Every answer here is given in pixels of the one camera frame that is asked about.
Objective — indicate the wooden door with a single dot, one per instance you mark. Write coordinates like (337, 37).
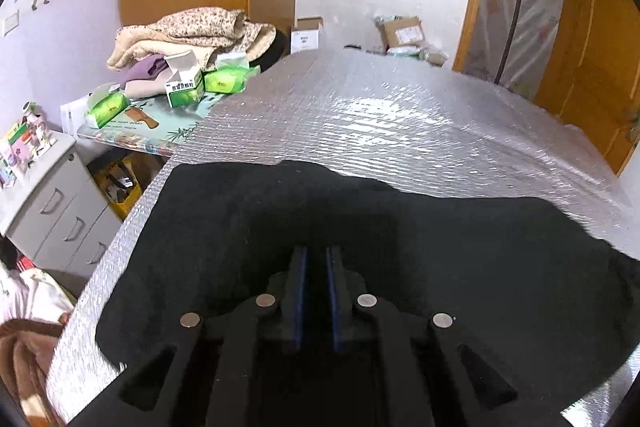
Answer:
(600, 82)

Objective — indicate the green white carton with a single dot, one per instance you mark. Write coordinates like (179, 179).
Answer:
(185, 87)

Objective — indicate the green tissue pack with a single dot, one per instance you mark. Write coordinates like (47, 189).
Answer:
(107, 109)
(231, 61)
(227, 81)

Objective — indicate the black garment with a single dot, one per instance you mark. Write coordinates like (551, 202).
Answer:
(450, 247)

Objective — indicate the grey plastic parcel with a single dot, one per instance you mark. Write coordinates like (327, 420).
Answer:
(434, 56)

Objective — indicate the yellow bag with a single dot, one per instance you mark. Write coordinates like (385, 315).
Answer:
(120, 197)

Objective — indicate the wooden comb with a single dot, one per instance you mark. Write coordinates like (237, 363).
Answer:
(142, 119)

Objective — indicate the white box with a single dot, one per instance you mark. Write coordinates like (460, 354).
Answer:
(306, 39)

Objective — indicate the white wall switch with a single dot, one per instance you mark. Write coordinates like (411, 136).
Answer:
(11, 23)

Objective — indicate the cardboard box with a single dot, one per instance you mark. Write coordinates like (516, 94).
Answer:
(402, 34)

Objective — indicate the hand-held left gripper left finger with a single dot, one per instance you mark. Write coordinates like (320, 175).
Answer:
(300, 302)

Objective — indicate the pale pink cloth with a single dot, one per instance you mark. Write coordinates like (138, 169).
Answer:
(145, 88)

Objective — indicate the pink white bedding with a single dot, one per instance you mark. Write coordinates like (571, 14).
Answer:
(35, 292)

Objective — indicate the purple cloth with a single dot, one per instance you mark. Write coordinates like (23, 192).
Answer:
(142, 69)

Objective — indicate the brown blanket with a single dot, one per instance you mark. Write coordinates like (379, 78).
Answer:
(25, 372)

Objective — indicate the light green packet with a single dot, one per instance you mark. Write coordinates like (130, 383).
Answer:
(405, 53)

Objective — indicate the group of colourful small cartons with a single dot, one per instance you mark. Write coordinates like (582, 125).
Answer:
(22, 147)

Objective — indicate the dark cloth bundle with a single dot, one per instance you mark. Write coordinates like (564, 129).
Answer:
(272, 52)

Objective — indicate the clear plastic door curtain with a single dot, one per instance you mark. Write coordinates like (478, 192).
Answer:
(530, 7)

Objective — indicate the wooden door frame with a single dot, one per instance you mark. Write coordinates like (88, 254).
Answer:
(467, 7)

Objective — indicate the grey drawer cabinet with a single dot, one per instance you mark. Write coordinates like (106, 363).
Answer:
(50, 217)

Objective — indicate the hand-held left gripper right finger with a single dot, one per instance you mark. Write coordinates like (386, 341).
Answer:
(332, 302)

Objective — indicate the printed side table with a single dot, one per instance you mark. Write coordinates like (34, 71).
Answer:
(175, 132)

